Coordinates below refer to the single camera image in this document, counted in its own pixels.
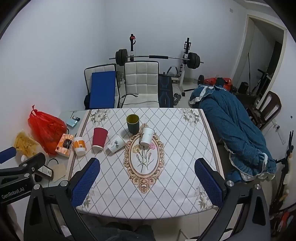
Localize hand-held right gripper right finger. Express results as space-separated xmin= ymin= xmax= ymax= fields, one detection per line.
xmin=194 ymin=158 xmax=271 ymax=241

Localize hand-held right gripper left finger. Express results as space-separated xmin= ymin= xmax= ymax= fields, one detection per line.
xmin=23 ymin=158 xmax=101 ymax=241

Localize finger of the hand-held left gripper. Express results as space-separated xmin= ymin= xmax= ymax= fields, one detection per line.
xmin=0 ymin=152 xmax=46 ymax=179
xmin=0 ymin=147 xmax=17 ymax=164

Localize orange and white cup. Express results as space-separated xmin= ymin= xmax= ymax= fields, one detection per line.
xmin=73 ymin=137 xmax=87 ymax=156

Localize red paper cup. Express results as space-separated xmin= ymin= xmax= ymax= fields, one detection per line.
xmin=92 ymin=127 xmax=109 ymax=152

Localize white cup with plant print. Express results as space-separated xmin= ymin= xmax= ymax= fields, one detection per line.
xmin=106 ymin=135 xmax=126 ymax=153

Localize dark green cup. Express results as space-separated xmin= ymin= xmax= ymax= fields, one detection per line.
xmin=126 ymin=114 xmax=140 ymax=134

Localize plain white paper cup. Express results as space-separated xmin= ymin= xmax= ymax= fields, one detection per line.
xmin=139 ymin=126 xmax=155 ymax=147

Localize black charger with white label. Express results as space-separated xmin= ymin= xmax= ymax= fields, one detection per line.
xmin=38 ymin=165 xmax=55 ymax=180

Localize yellow snack bag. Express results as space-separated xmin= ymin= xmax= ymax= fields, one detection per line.
xmin=14 ymin=131 xmax=40 ymax=156

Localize brown paper sheet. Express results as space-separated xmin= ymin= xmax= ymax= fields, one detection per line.
xmin=47 ymin=162 xmax=68 ymax=181

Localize red plastic bag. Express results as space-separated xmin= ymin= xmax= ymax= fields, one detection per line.
xmin=28 ymin=105 xmax=68 ymax=156

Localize orange box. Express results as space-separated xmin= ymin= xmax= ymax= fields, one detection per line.
xmin=55 ymin=134 xmax=74 ymax=158

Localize floral diamond-pattern tablecloth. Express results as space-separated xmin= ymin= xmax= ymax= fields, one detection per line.
xmin=67 ymin=108 xmax=224 ymax=219

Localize glass side table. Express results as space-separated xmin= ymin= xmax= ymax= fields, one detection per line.
xmin=14 ymin=110 xmax=91 ymax=189

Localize teal blanket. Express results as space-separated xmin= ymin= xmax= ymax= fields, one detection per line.
xmin=188 ymin=84 xmax=277 ymax=182

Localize person's dark trousers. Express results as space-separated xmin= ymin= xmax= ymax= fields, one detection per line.
xmin=90 ymin=222 xmax=156 ymax=241

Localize black tripod stand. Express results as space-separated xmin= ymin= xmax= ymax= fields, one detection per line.
xmin=270 ymin=130 xmax=296 ymax=210

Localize blue board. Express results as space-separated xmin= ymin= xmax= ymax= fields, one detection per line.
xmin=89 ymin=71 xmax=116 ymax=109

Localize dark wooden chair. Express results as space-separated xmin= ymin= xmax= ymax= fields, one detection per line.
xmin=246 ymin=91 xmax=282 ymax=130

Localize black mat with blue pattern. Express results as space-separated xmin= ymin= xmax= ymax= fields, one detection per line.
xmin=158 ymin=74 xmax=174 ymax=108

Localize white padded chair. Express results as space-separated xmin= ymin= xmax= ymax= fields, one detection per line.
xmin=123 ymin=61 xmax=160 ymax=108
xmin=84 ymin=64 xmax=121 ymax=109

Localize barbell with black plates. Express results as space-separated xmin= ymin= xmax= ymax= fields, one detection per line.
xmin=109 ymin=49 xmax=204 ymax=69

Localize white barbell rack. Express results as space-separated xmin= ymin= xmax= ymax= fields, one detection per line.
xmin=128 ymin=34 xmax=193 ymax=97

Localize black cable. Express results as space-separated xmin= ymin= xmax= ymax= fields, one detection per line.
xmin=119 ymin=93 xmax=139 ymax=107

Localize grey triangular cable handle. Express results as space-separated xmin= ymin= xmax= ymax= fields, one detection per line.
xmin=166 ymin=66 xmax=179 ymax=77

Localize white door frame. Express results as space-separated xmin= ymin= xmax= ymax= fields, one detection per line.
xmin=231 ymin=14 xmax=287 ymax=98

